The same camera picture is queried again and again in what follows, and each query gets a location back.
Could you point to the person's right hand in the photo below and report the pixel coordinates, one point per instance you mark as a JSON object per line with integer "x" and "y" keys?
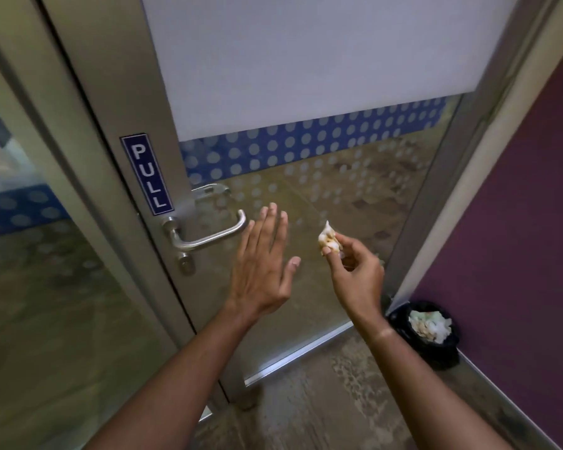
{"x": 359, "y": 285}

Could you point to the person's left hand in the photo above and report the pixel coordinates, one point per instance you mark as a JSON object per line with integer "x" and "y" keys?
{"x": 258, "y": 271}

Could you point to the person's left thumb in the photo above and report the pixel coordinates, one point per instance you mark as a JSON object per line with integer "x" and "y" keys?
{"x": 292, "y": 274}

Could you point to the person's left little finger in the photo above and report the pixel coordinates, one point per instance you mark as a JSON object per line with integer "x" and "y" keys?
{"x": 247, "y": 238}

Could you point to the person's right thumb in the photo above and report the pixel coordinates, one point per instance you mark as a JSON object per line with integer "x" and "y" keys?
{"x": 332, "y": 264}

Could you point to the person's left middle finger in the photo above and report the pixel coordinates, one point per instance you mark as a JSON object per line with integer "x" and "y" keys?
{"x": 270, "y": 227}

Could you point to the stained white tissue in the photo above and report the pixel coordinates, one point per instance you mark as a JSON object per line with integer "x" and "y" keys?
{"x": 327, "y": 236}

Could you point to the person's right forearm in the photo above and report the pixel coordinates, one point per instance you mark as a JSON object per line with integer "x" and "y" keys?
{"x": 422, "y": 393}

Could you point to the person's left forearm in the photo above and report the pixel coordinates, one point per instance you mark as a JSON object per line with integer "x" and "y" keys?
{"x": 178, "y": 379}

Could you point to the silver door lock cylinder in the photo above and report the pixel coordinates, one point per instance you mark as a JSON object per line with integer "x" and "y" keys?
{"x": 186, "y": 264}

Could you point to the crumpled tissue waste heap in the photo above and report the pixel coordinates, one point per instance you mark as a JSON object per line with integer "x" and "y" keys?
{"x": 429, "y": 325}

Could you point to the blue door sign plate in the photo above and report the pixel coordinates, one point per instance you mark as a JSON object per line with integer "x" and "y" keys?
{"x": 146, "y": 175}

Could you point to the metal framed glass door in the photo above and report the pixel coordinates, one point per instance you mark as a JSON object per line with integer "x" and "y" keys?
{"x": 309, "y": 112}

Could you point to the black lined waste bin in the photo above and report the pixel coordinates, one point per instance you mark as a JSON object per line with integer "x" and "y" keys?
{"x": 443, "y": 356}

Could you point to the frosted glass side panel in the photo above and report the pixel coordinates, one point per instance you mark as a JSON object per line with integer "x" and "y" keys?
{"x": 42, "y": 299}

